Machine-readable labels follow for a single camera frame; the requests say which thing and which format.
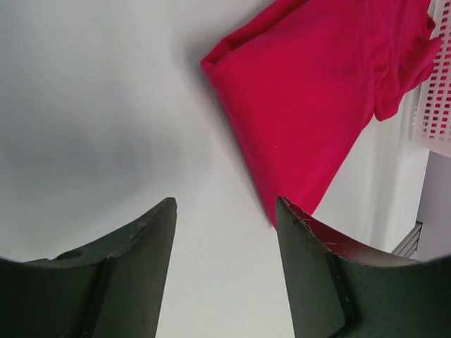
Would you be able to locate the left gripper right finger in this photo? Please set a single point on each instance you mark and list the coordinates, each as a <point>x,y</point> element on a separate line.
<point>339,287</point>

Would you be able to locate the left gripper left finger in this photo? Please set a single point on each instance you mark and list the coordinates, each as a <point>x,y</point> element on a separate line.
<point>111,287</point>

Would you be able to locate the red t shirt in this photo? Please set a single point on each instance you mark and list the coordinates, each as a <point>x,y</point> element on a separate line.
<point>302,79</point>

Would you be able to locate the white plastic basket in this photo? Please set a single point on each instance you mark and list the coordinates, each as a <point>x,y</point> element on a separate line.
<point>431,127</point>

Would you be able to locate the aluminium front rail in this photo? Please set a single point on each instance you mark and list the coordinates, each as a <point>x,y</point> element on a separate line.
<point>408,247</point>

